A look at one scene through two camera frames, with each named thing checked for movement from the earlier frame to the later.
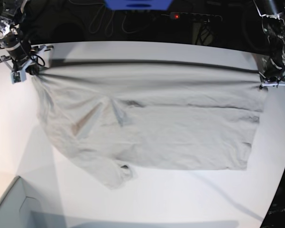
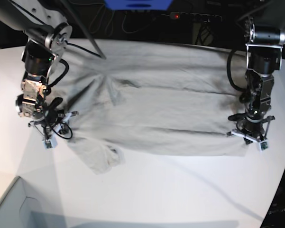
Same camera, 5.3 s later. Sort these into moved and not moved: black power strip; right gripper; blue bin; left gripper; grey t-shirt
Moved: grey t-shirt; right gripper; left gripper
Not moved: black power strip; blue bin
